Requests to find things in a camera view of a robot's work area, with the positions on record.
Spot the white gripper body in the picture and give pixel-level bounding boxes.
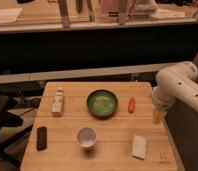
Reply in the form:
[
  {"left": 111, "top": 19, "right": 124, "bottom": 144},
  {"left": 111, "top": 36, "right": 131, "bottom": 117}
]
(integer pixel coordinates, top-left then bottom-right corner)
[{"left": 151, "top": 86, "right": 175, "bottom": 125}]

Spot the orange carrot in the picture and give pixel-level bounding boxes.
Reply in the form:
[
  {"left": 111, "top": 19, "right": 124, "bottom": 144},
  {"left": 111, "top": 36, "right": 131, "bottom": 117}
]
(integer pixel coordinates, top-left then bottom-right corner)
[{"left": 128, "top": 97, "right": 135, "bottom": 113}]

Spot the white plastic bottle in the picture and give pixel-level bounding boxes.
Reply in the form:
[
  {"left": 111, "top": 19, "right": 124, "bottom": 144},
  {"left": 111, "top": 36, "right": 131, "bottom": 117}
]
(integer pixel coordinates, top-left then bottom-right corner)
[{"left": 51, "top": 87, "right": 64, "bottom": 117}]

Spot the black office chair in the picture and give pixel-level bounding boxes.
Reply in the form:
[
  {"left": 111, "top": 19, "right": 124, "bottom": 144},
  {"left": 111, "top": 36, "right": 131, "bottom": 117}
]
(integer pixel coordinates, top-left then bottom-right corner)
[{"left": 0, "top": 90, "right": 32, "bottom": 168}]

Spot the white cup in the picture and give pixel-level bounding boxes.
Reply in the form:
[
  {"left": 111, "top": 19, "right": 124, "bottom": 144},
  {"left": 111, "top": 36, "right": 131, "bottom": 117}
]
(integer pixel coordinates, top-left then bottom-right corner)
[{"left": 77, "top": 127, "right": 97, "bottom": 150}]

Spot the green bowl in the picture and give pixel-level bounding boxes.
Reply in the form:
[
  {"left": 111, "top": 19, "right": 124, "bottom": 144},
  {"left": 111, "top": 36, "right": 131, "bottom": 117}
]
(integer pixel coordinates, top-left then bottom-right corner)
[{"left": 87, "top": 89, "right": 118, "bottom": 118}]

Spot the white sponge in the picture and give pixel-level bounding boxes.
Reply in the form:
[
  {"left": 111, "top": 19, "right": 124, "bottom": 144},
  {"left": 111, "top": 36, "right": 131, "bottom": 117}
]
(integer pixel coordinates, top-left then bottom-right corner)
[{"left": 131, "top": 135, "right": 147, "bottom": 159}]

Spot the black remote control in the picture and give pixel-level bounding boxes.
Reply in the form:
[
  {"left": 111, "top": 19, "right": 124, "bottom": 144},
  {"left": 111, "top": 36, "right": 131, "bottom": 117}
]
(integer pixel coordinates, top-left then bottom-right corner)
[{"left": 36, "top": 127, "right": 47, "bottom": 151}]

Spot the dark robot base panel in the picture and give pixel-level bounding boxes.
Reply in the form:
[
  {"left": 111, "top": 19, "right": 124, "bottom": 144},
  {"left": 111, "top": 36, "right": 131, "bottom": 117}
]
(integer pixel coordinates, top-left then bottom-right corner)
[{"left": 165, "top": 44, "right": 198, "bottom": 171}]

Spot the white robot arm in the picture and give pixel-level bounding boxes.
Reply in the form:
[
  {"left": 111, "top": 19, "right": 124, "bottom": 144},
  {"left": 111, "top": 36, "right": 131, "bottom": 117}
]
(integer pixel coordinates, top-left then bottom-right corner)
[{"left": 151, "top": 61, "right": 198, "bottom": 124}]

